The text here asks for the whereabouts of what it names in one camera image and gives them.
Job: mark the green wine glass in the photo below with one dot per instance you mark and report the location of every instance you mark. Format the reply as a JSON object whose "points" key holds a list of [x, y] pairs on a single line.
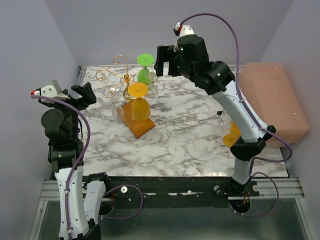
{"points": [[146, 76]]}

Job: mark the black mounting rail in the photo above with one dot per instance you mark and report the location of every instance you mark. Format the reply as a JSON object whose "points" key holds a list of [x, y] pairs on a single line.
{"points": [[131, 192]]}

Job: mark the gold wire glass rack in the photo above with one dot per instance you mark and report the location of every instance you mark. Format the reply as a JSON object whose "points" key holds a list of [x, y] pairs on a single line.
{"points": [[126, 79]]}

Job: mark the wooden rack base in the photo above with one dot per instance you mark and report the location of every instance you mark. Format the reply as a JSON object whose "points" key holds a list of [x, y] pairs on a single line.
{"points": [[138, 128]]}

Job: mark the aluminium frame rail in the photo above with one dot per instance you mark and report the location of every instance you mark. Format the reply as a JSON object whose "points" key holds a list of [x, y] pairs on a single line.
{"points": [[50, 191]]}

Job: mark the orange hanging wine glass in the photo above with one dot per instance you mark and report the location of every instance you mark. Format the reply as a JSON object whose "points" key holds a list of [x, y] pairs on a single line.
{"points": [[140, 107]]}

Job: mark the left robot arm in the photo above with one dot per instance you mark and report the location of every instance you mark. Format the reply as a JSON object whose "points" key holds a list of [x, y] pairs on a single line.
{"points": [[79, 202]]}

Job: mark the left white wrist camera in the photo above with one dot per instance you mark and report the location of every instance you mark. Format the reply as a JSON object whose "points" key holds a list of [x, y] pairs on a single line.
{"points": [[51, 89]]}

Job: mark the pink plastic storage box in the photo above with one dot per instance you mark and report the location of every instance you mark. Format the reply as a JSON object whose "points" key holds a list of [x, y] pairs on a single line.
{"points": [[268, 90]]}

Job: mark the clear wine glass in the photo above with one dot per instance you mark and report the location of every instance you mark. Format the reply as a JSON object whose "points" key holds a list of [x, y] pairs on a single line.
{"points": [[113, 93], [153, 91]]}

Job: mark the orange wine glass on table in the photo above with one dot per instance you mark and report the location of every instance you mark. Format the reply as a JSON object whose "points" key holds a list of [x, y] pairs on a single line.
{"points": [[232, 136]]}

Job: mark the clear glass on table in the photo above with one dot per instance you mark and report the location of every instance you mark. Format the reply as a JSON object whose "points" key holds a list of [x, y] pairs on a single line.
{"points": [[224, 123]]}

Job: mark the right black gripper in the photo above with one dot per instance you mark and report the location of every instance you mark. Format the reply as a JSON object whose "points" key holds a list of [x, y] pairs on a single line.
{"points": [[165, 54]]}

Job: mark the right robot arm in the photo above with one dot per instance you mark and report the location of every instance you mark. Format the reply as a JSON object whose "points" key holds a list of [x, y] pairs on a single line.
{"points": [[189, 58]]}

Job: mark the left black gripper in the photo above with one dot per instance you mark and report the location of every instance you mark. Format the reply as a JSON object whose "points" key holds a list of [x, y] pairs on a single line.
{"points": [[88, 96]]}

